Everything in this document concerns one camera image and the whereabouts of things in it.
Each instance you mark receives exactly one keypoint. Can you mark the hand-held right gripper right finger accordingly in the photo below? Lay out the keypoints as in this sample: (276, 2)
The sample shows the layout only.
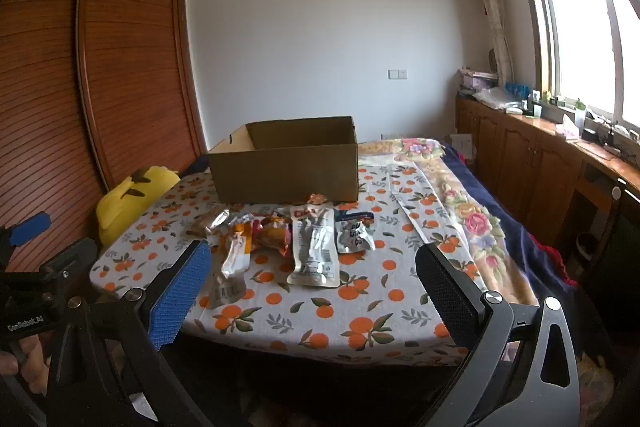
(446, 292)

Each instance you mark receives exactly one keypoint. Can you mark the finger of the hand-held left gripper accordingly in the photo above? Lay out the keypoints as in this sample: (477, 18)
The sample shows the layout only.
(31, 227)
(70, 257)

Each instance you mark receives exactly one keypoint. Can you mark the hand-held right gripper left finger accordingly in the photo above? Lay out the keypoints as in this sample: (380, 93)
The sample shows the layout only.
(180, 294)

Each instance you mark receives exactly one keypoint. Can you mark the grey white snack packet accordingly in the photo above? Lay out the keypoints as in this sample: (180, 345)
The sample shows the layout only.
(227, 292)

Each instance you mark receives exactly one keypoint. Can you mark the small silver snack packet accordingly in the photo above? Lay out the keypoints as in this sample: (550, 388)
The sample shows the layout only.
(353, 237)

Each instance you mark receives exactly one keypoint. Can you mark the clear bread packet pink edges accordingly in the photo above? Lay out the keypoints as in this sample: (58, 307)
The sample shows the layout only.
(272, 234)

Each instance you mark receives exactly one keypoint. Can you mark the white packet with red label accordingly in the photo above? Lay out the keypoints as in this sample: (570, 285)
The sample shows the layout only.
(312, 247)

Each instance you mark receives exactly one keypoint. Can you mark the brown cardboard box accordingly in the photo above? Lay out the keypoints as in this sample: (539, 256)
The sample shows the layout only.
(280, 177)

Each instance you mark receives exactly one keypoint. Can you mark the small orange snack wrapper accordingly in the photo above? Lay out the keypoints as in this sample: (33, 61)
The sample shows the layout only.
(316, 199)

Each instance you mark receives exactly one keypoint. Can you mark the person's left hand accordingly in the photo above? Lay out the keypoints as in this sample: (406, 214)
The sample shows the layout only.
(36, 352)

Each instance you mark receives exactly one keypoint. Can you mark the silver and orange snack packet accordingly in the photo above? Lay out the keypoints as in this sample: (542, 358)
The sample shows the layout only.
(235, 252)

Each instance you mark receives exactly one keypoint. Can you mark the brown shiny snack packet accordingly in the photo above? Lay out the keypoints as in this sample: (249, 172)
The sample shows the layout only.
(207, 222)

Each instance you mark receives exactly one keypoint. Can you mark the yellow plush toy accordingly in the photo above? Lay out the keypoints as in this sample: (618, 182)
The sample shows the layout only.
(130, 197)

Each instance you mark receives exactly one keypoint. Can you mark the floral blanket with navy border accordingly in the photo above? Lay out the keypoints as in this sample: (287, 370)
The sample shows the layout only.
(450, 187)

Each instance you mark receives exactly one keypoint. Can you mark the orange print bedsheet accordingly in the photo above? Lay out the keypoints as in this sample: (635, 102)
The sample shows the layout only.
(300, 307)

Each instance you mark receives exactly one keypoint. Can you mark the white paper bag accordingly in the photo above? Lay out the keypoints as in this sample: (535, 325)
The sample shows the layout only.
(461, 148)

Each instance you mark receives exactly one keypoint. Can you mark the long wooden cabinet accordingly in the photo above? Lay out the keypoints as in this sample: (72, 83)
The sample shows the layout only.
(520, 157)

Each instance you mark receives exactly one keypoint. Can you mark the wooden slatted wardrobe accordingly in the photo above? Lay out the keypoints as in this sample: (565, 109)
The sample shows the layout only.
(125, 57)

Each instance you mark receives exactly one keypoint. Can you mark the clear plastic bags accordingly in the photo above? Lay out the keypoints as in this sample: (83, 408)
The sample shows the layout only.
(495, 98)

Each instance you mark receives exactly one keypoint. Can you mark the tissue pack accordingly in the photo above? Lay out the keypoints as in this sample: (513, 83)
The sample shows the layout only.
(567, 128)

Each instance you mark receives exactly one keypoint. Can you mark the blue bottles pack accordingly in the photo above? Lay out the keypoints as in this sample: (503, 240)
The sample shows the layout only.
(517, 90)

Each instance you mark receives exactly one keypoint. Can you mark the pink storage box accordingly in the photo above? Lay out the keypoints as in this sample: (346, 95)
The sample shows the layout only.
(477, 79)

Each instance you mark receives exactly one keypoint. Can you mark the round standing mirror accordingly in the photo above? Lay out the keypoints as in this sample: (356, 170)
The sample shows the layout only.
(493, 61)

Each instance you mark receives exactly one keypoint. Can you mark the patterned curtain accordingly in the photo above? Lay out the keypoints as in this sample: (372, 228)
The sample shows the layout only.
(492, 2)

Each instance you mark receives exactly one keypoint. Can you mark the white wall switch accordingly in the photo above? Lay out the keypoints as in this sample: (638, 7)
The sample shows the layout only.
(397, 74)

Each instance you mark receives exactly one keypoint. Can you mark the window with wooden frame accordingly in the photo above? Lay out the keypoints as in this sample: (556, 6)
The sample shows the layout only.
(575, 32)

